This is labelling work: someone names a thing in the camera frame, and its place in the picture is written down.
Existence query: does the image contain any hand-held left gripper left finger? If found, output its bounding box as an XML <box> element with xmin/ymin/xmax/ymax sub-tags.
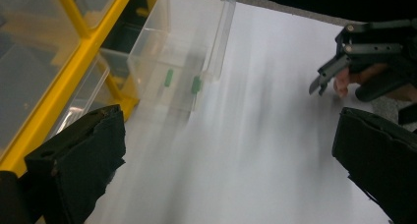
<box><xmin>24</xmin><ymin>103</ymin><xmax>128</xmax><ymax>224</ymax></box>

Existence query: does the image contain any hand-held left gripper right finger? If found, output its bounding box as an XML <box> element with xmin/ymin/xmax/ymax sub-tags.
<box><xmin>331</xmin><ymin>106</ymin><xmax>417</xmax><ymax>224</ymax></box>

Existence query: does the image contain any yellow black organizer cabinet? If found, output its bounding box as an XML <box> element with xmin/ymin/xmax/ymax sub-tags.
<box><xmin>0</xmin><ymin>0</ymin><xmax>161</xmax><ymax>179</ymax></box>

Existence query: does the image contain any green plastic wall plug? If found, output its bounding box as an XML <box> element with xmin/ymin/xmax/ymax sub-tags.
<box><xmin>163</xmin><ymin>68</ymin><xmax>174</xmax><ymax>88</ymax></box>
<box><xmin>191</xmin><ymin>75</ymin><xmax>203</xmax><ymax>95</ymax></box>

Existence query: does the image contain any clear plastic drawer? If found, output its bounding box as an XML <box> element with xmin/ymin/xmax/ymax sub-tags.
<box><xmin>127</xmin><ymin>0</ymin><xmax>237</xmax><ymax>113</ymax></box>

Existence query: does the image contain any white table cover sheet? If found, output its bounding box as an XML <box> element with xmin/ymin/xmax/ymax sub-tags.
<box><xmin>83</xmin><ymin>0</ymin><xmax>394</xmax><ymax>224</ymax></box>

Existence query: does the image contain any grid of clear cabinet drawers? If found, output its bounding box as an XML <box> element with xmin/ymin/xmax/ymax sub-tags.
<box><xmin>0</xmin><ymin>0</ymin><xmax>132</xmax><ymax>153</ymax></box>

